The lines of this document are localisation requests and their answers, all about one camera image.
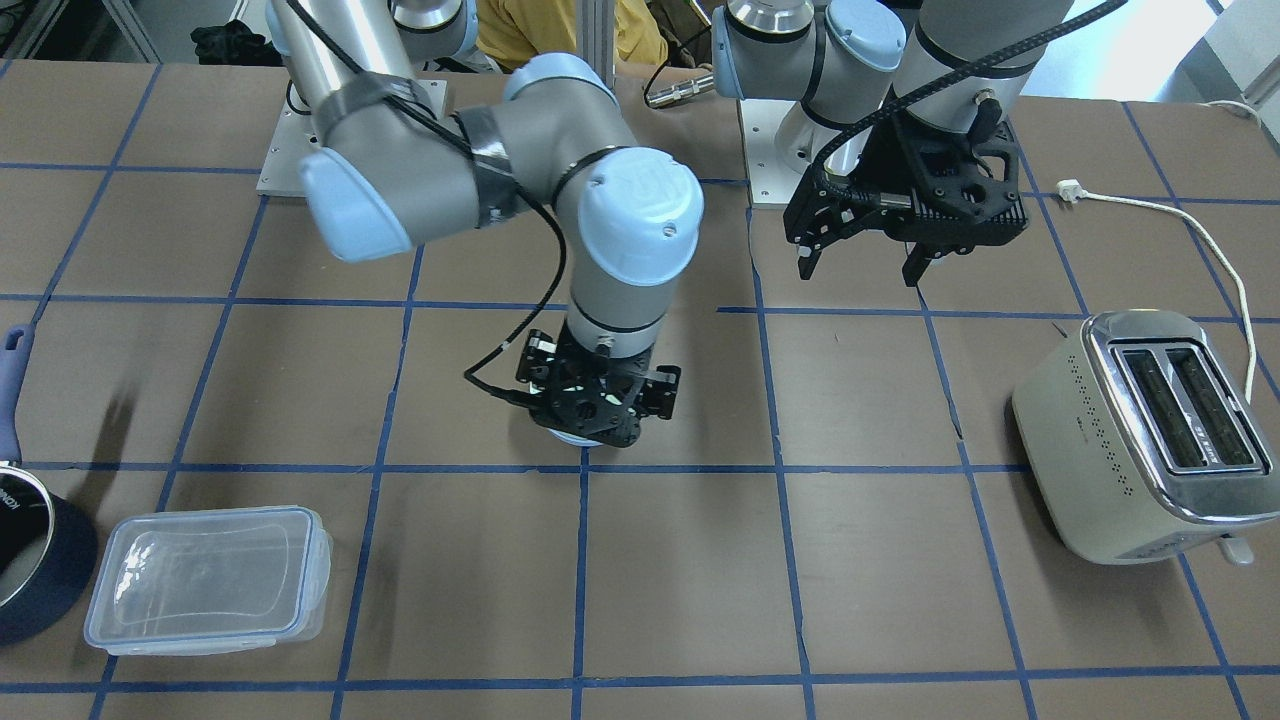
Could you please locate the aluminium frame post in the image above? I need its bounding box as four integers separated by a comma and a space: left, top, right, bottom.
575, 0, 617, 88

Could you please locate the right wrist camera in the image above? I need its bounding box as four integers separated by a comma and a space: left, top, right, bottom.
637, 365, 682, 420

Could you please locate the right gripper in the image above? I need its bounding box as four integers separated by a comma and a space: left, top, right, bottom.
527, 340, 653, 448

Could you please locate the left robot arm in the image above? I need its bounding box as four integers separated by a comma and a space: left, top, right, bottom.
710, 1, 1071, 287

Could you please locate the white toaster power cable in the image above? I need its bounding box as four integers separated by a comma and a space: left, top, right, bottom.
1057, 179, 1258, 405

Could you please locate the white toaster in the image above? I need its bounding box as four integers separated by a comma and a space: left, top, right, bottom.
1011, 309, 1279, 566

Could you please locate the person in yellow shirt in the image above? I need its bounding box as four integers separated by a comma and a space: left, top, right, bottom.
476, 1, 669, 73

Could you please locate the blue pot with glass lid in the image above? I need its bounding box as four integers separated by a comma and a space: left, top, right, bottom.
1, 324, 99, 646

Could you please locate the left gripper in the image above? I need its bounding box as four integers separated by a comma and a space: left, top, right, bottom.
783, 110, 1028, 287

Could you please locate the blue bowl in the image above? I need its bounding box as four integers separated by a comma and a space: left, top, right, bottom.
548, 429, 602, 448

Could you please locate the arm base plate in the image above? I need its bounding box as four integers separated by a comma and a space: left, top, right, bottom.
256, 78, 449, 199
739, 99, 838, 209

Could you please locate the clear plastic container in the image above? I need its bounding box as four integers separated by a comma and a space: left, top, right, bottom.
83, 506, 332, 656

